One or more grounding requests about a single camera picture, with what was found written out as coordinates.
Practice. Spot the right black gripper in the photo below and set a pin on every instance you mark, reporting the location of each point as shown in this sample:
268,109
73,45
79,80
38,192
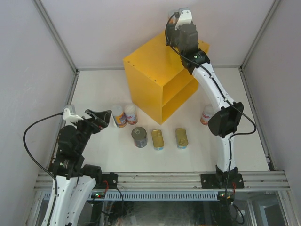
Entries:
172,33

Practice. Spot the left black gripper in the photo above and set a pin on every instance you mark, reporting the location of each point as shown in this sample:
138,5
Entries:
98,124

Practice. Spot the tall can with white spoon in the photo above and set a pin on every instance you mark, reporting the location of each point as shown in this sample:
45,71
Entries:
174,21

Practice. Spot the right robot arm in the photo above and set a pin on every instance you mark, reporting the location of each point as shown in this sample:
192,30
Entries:
227,113

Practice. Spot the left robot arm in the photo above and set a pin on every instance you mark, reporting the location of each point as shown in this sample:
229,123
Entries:
73,181

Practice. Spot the small red-white can left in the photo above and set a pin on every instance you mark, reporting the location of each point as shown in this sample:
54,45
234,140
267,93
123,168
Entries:
131,114

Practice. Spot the small red-white can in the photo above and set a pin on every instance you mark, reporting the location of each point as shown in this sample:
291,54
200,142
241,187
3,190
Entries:
206,114
131,114

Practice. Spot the round tomato tin can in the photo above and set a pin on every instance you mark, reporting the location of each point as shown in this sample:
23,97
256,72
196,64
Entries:
139,136

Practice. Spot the yellow two-shelf cabinet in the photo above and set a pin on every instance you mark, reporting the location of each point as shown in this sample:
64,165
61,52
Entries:
158,82

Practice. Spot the flat gold tin left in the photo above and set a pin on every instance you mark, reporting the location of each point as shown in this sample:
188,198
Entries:
157,138

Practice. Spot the flat gold tin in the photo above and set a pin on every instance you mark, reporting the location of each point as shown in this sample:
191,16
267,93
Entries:
181,138
157,138

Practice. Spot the small red-white can right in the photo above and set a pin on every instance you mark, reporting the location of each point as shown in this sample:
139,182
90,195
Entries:
206,114

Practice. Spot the flat gold tin right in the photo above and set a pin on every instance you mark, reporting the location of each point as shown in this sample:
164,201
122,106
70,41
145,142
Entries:
181,138

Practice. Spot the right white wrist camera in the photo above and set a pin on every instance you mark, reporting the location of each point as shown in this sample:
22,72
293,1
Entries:
186,16

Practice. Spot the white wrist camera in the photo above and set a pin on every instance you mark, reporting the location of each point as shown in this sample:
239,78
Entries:
69,114
186,16

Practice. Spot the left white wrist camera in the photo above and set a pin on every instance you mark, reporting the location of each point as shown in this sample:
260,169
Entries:
69,114

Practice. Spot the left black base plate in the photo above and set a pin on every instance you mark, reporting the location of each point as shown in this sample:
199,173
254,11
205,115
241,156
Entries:
108,180

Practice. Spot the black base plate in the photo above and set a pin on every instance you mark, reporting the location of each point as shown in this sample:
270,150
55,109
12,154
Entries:
211,181
108,180

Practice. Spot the grey slotted cable duct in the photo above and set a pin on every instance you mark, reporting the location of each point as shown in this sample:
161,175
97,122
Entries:
114,195

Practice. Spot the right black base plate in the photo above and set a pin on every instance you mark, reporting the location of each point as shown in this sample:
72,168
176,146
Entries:
211,181

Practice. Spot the aluminium front rail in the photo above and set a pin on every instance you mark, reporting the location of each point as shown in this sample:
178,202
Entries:
190,181

